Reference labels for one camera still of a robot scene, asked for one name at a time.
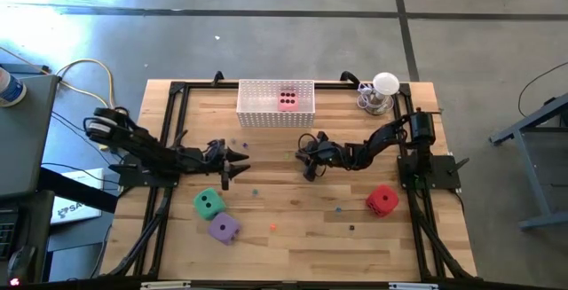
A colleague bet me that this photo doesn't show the white bottle with blue label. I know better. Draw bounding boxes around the white bottle with blue label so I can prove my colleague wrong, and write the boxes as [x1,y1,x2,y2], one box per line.
[0,67,28,108]

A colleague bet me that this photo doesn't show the silver bar bracket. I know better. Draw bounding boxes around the silver bar bracket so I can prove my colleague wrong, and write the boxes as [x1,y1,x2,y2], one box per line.
[389,282,439,290]
[140,280,192,290]

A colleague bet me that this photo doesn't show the yellow extension cable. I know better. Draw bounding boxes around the yellow extension cable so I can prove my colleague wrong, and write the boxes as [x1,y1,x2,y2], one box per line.
[55,58,117,152]

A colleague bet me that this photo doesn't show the white coiled lamp cable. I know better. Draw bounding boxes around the white coiled lamp cable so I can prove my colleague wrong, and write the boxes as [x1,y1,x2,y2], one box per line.
[357,82,378,109]

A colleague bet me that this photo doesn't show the white mushroom table lamp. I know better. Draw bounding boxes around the white mushroom table lamp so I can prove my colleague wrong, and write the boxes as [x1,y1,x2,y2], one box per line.
[357,72,401,117]

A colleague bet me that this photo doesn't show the white printed leaflet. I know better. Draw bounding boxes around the white printed leaflet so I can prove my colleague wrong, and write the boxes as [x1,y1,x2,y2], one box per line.
[49,169,104,226]

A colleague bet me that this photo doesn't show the large red foam die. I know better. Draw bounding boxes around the large red foam die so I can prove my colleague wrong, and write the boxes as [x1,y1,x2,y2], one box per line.
[365,184,400,219]

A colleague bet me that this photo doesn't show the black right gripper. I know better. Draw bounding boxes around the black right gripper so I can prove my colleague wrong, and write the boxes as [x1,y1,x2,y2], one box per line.
[296,141,347,183]

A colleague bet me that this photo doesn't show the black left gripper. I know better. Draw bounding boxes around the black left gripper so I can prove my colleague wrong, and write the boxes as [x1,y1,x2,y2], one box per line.
[194,146,252,192]

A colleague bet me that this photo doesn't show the black aluminium table frame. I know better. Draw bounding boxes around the black aluminium table frame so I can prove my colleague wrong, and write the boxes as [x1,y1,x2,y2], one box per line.
[99,71,478,282]

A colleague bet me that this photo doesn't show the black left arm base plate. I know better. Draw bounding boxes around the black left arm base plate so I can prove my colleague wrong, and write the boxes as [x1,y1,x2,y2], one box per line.
[108,154,181,189]

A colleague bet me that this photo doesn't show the large pink foam die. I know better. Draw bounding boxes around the large pink foam die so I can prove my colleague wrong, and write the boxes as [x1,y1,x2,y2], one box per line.
[278,90,301,113]

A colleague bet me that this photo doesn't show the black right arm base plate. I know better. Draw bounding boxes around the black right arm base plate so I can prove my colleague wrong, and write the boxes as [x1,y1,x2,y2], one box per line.
[397,153,470,192]

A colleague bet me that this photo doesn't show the white perforated metal basket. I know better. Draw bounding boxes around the white perforated metal basket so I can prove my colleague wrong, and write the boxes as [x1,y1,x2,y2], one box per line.
[235,79,317,129]

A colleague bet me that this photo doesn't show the large purple foam die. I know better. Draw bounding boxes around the large purple foam die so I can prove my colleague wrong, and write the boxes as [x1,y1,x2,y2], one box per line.
[208,211,243,247]

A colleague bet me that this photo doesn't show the black computer mouse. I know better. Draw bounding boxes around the black computer mouse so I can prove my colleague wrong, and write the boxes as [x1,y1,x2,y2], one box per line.
[6,245,38,282]

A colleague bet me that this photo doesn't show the black desk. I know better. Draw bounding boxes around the black desk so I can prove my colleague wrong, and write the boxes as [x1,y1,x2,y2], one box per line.
[0,167,120,285]

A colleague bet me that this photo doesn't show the grey desk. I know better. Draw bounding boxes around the grey desk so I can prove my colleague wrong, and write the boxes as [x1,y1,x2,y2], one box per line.
[0,62,61,198]

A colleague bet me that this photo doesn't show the blue-grey metal table frame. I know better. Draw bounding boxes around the blue-grey metal table frame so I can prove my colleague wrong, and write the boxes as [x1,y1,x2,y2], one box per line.
[489,92,568,231]

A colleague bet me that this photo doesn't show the backlit black keyboard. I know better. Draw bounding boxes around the backlit black keyboard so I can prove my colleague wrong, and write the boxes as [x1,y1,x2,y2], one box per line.
[0,218,19,260]

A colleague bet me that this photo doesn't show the large green foam die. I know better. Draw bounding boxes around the large green foam die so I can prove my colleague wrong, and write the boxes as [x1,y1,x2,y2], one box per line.
[193,186,227,222]

